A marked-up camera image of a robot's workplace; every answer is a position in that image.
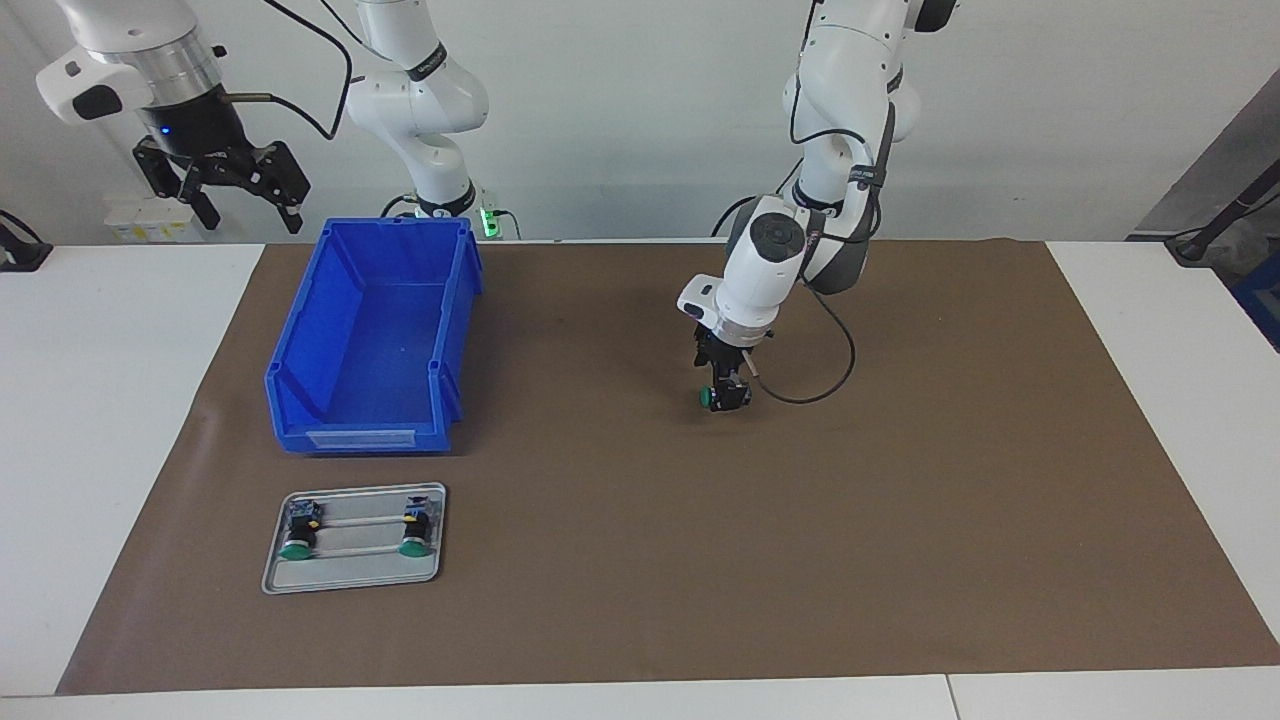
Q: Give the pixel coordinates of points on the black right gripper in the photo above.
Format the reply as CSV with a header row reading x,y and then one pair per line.
x,y
200,135

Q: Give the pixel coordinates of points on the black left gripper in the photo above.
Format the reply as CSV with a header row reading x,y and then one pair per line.
x,y
722,358

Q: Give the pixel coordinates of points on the green push button switch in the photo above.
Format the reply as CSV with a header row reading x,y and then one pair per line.
x,y
706,399
416,525
299,530

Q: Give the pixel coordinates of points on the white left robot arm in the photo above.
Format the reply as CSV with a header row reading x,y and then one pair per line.
x,y
770,260

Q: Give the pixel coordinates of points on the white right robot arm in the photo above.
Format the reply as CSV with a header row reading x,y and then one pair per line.
x,y
420,100

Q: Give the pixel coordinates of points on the brown table mat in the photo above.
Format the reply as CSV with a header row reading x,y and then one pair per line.
x,y
750,550

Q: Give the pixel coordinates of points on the blue plastic storage bin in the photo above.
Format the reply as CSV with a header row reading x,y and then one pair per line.
x,y
380,350

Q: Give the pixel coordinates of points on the silver metal tray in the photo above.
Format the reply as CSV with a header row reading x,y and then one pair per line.
x,y
350,575

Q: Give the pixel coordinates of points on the black stand pole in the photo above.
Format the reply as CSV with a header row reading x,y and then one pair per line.
x,y
1195,245

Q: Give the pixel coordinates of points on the blue crate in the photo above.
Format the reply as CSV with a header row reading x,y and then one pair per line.
x,y
1262,300

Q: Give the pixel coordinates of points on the white wall socket box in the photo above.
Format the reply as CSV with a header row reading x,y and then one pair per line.
x,y
125,225

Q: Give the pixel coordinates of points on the black clamp mount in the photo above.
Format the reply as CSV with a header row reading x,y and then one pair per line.
x,y
20,258

